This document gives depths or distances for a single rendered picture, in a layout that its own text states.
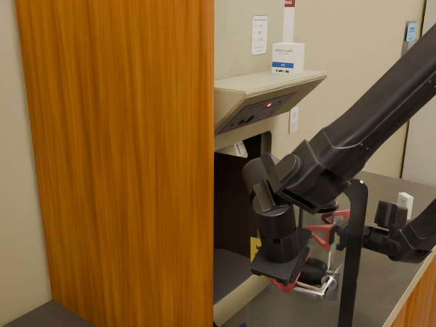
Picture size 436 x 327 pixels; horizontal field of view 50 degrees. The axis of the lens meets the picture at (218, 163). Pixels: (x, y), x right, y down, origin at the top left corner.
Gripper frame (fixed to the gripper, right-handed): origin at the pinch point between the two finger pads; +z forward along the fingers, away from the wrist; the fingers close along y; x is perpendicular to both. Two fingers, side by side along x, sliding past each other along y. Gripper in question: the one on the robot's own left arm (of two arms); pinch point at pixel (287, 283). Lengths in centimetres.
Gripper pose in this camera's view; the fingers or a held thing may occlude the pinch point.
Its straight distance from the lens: 81.3
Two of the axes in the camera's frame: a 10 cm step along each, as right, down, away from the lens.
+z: 2.1, 7.6, 6.2
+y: -4.9, 6.3, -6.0
